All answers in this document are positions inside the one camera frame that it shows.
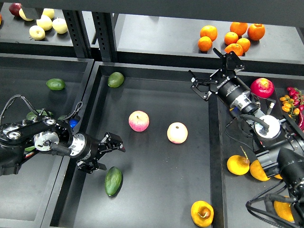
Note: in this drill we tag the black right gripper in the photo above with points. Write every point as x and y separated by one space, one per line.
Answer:
224 82

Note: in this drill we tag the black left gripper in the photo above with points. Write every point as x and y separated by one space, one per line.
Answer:
109 143

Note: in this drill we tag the dark green avocado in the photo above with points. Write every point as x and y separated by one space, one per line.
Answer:
113 180
63 117

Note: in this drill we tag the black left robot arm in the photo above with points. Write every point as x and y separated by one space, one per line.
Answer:
19 142

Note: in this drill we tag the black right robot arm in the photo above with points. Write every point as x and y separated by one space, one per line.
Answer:
279 142

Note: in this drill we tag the dark green avocado upright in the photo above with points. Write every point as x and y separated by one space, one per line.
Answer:
63 117

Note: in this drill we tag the green avocado at tray corner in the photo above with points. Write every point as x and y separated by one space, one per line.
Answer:
115 80

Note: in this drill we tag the green avocado left tray top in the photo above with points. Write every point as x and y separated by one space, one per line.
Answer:
56 84

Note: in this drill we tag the yellow pear with long stem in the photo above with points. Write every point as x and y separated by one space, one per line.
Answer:
237 164

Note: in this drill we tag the yellow pear middle right tray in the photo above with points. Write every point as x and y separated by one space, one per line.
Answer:
257 171

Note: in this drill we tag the orange left bottom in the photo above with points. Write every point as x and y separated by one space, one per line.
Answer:
204 44

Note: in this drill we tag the orange front wedge shaped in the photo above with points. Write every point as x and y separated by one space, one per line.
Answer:
236 48

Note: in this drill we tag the orange centre small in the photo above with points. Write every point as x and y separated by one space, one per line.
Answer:
231 38

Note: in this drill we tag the orange small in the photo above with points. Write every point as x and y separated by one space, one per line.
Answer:
231 38
244 43

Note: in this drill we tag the orange small right front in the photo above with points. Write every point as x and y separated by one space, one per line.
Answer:
244 43

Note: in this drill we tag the orange left top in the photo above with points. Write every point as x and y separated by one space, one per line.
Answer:
209 31

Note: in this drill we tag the big red apple right tray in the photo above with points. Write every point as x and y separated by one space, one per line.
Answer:
262 87

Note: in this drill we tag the pink red apple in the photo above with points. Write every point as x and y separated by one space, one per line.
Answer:
139 121

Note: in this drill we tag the orange top back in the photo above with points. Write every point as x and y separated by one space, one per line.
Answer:
239 28

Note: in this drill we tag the orange right with stem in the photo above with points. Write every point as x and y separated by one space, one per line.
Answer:
256 31

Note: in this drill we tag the pale yellow pink apple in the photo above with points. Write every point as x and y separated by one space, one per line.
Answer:
177 132

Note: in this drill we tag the black centre tray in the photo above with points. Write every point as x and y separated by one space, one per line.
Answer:
161 179

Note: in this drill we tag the black tray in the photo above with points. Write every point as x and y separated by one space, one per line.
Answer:
26 197
226 136
161 179

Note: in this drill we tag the black left tray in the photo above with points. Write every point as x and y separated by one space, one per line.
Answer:
26 197

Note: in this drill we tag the cherry tomato bunch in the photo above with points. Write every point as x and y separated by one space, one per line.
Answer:
293 102

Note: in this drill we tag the red chili pepper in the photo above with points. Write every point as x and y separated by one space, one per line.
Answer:
301 120

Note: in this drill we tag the black shelf upright left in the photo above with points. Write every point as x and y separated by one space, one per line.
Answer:
78 33

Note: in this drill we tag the black shelf upright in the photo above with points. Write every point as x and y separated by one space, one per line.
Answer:
104 31
78 33

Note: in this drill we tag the black right tray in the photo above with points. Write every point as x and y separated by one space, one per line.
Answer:
226 136

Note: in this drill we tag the black shelf upright right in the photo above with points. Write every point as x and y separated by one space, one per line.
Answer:
104 31

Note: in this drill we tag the pale yellow apple right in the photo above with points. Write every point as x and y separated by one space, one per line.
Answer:
60 26

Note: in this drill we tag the pale yellow apple front left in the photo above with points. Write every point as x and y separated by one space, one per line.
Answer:
37 32

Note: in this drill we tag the pale yellow apple middle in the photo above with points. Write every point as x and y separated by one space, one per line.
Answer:
44 22

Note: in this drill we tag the pale yellow apple back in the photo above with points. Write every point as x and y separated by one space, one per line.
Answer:
48 12

